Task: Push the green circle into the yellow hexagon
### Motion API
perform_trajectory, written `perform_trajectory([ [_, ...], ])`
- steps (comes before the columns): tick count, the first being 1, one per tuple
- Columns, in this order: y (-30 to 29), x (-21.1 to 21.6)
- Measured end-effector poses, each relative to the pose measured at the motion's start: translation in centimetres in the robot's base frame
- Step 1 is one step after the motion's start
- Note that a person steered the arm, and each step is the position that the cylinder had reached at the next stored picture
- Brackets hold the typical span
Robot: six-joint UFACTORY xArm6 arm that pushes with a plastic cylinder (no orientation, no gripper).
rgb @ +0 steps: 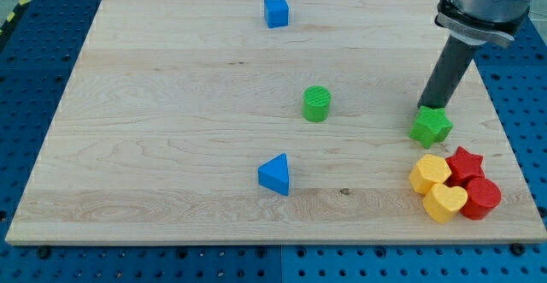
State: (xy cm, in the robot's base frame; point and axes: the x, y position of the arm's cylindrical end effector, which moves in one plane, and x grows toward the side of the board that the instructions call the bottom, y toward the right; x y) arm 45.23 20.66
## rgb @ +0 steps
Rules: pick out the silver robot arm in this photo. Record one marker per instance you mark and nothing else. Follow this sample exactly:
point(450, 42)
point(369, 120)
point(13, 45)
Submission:
point(477, 22)

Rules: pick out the red cylinder block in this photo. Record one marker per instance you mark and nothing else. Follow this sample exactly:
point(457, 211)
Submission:
point(484, 196)

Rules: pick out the yellow heart block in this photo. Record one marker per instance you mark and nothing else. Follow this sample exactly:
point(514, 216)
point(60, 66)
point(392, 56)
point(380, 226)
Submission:
point(442, 202)

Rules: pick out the wooden board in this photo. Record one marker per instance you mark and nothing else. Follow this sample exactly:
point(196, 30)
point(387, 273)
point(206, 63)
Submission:
point(173, 105)

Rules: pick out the red star block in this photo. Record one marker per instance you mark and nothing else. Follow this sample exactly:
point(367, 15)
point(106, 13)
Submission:
point(464, 166)

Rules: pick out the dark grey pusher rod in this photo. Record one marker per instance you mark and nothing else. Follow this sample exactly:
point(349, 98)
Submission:
point(451, 65)

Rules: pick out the blue cube block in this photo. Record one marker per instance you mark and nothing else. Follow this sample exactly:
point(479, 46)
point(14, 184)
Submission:
point(276, 13)

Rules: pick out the green star block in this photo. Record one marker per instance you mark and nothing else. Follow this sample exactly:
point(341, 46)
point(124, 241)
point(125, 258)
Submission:
point(430, 126)

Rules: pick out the blue triangle block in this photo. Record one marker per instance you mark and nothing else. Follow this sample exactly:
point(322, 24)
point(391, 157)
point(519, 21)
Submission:
point(274, 175)

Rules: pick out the yellow hexagon block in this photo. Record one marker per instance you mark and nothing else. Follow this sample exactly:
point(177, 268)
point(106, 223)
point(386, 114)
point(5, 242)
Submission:
point(428, 171)

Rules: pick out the green cylinder block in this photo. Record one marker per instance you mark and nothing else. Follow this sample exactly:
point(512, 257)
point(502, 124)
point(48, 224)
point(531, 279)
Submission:
point(316, 103)

